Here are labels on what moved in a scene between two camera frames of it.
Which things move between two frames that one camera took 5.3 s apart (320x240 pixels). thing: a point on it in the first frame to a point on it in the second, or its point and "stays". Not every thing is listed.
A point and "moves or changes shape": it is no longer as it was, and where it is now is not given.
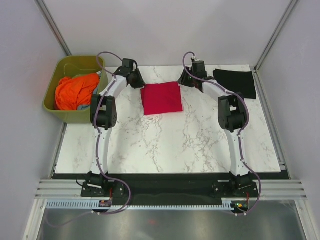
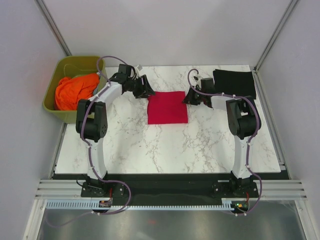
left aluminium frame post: (52, 25) stays
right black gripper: (183, 79) to (189, 98)
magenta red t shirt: (161, 98) moves or changes shape
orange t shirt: (70, 92) stays
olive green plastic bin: (72, 66) stays
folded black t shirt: (239, 81) stays
